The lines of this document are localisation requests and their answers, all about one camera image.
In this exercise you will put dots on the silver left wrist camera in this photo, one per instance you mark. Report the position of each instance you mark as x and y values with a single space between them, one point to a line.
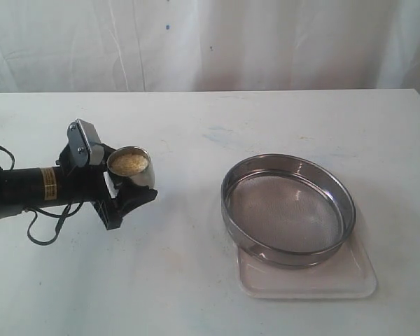
84 144

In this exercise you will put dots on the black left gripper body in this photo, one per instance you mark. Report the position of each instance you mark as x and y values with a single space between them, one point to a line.
87 184

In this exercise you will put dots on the white plastic tray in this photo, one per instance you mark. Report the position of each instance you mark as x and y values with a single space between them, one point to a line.
349 274

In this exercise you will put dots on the stainless steel cup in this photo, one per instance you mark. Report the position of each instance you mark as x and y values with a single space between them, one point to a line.
144 178

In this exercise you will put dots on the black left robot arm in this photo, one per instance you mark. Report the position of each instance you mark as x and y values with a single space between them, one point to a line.
29 189

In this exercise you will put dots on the yellow grain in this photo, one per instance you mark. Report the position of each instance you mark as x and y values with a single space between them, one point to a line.
129 164

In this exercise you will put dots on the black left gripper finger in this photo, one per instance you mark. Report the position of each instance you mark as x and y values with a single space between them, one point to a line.
130 197
104 152

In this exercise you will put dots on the white backdrop curtain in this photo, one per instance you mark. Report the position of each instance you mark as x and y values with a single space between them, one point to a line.
153 46

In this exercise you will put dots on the round steel sieve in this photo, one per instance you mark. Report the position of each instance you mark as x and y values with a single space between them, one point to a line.
286 211

